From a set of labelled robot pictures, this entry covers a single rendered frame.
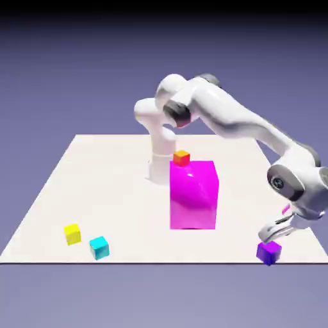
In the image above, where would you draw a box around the small cyan cube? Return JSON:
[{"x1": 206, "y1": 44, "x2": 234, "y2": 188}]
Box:
[{"x1": 89, "y1": 236, "x2": 110, "y2": 261}]

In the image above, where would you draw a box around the large magenta box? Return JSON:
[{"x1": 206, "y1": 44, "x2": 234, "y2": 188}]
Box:
[{"x1": 169, "y1": 160, "x2": 220, "y2": 231}]

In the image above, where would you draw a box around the small orange cube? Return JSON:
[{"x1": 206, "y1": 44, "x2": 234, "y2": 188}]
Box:
[{"x1": 173, "y1": 150, "x2": 191, "y2": 167}]

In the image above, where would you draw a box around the small purple cube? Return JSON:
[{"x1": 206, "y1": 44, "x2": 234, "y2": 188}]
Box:
[{"x1": 256, "y1": 240, "x2": 283, "y2": 267}]

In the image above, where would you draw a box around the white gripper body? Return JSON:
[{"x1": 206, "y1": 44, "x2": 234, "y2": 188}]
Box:
[{"x1": 258, "y1": 214, "x2": 295, "y2": 243}]

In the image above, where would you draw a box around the small yellow cube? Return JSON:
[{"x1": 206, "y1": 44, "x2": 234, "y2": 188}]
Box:
[{"x1": 63, "y1": 223, "x2": 82, "y2": 246}]

